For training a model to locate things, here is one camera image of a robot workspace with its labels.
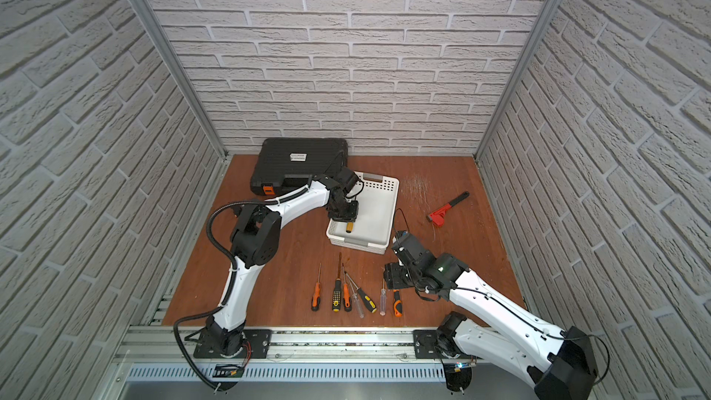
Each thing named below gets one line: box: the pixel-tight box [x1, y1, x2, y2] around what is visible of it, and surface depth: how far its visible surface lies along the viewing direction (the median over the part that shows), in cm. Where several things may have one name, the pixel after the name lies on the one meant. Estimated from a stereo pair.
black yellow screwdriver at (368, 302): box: [344, 270, 378, 314], surface depth 81 cm
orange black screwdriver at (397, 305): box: [392, 288, 403, 318], surface depth 81 cm
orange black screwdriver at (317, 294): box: [311, 262, 322, 313], surface depth 82 cm
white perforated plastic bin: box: [325, 171, 400, 255], surface depth 100 cm
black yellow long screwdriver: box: [331, 251, 342, 313], surface depth 83 cm
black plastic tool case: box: [249, 138, 349, 197], surface depth 112 cm
